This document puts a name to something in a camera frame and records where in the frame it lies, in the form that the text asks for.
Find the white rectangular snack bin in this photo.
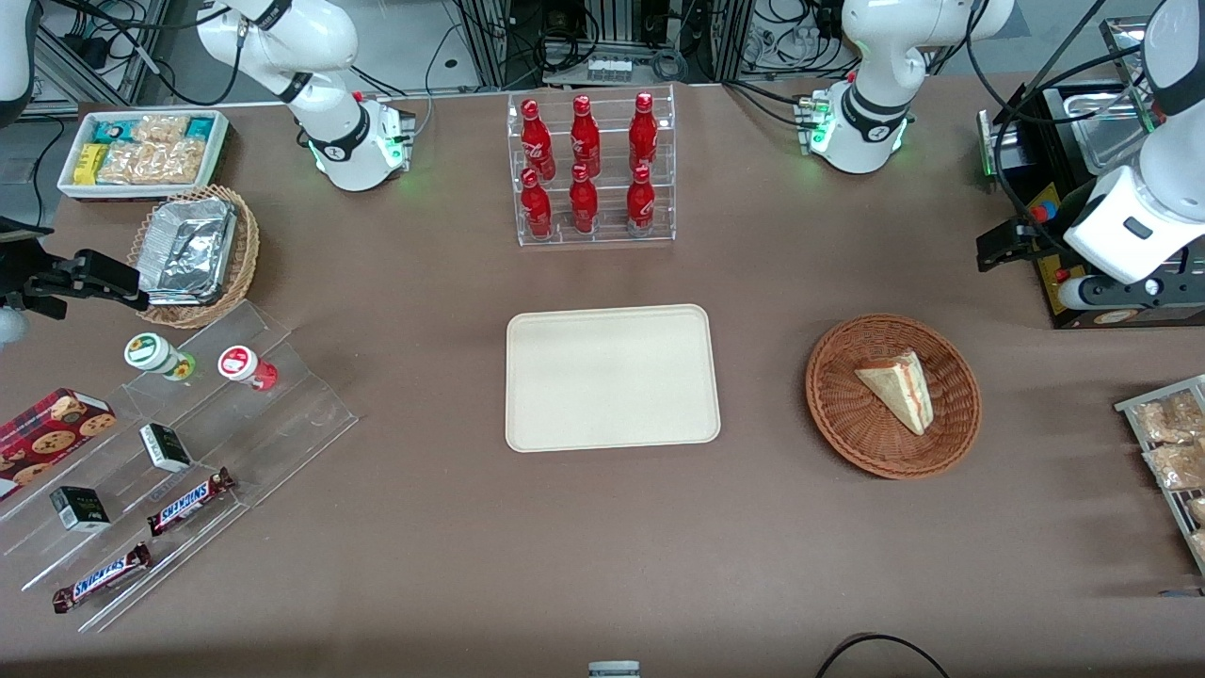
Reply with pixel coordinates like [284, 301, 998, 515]
[57, 109, 231, 202]

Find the black looped cable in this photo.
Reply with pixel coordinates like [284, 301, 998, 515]
[813, 633, 954, 678]

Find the clear nut snack bag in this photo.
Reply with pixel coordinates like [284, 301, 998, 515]
[1132, 390, 1205, 444]
[1143, 442, 1205, 492]

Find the cream plastic tray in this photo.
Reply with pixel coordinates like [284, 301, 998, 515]
[506, 303, 722, 454]

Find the red lid cup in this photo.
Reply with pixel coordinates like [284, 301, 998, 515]
[217, 345, 280, 393]

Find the light wicker basket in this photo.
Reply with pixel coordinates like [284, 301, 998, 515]
[127, 185, 262, 331]

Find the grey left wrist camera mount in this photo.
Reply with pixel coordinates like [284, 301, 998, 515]
[1058, 271, 1170, 314]

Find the yellow snack pack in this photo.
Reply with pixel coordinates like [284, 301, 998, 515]
[72, 142, 110, 187]

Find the clear acrylic bottle rack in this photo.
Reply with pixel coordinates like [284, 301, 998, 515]
[506, 84, 677, 248]

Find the aluminium foil tray stack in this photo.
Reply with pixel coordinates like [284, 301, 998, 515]
[137, 197, 239, 308]

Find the brown round wicker basket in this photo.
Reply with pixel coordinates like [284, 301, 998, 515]
[805, 314, 983, 481]

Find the aluminium frame rack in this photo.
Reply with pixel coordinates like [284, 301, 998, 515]
[452, 0, 759, 91]

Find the black hot display case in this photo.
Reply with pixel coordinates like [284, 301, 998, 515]
[976, 17, 1205, 331]

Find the clear cracker bag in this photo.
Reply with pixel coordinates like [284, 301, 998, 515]
[131, 114, 191, 148]
[97, 138, 206, 186]

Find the metal wire rack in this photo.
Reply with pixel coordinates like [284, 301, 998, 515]
[1114, 374, 1205, 578]

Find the red cookie box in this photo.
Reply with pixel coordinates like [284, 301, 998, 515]
[0, 387, 119, 502]

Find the triangular sandwich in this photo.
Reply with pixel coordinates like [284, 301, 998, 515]
[854, 350, 935, 437]

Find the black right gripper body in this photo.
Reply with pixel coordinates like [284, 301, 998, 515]
[0, 241, 39, 317]

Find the small black box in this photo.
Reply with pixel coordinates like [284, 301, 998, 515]
[48, 485, 113, 535]
[138, 423, 194, 475]

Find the red cola bottle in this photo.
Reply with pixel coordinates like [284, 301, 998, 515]
[625, 165, 657, 237]
[520, 99, 557, 182]
[520, 168, 554, 240]
[570, 94, 603, 176]
[628, 91, 660, 174]
[568, 164, 601, 235]

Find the clear acrylic step display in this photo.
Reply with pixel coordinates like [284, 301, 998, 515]
[0, 299, 362, 635]

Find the green lid cup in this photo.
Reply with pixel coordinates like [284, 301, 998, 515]
[123, 332, 198, 382]

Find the snickers bar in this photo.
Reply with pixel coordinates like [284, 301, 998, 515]
[51, 541, 154, 616]
[145, 467, 237, 539]

